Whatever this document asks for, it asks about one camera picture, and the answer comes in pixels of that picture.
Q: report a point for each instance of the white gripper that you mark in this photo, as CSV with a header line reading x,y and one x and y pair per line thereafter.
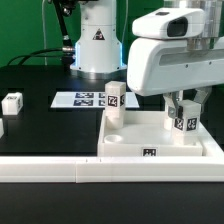
x,y
160,59

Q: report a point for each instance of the white marker plate with tags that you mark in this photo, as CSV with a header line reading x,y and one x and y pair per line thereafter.
x,y
88,100

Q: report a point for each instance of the white block at left edge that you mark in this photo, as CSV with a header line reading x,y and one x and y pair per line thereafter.
x,y
1,128

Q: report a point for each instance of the white L-shaped obstacle fence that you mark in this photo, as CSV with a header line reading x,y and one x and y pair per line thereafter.
x,y
209,167

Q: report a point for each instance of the white square table top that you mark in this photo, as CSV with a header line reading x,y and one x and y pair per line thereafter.
x,y
142,134

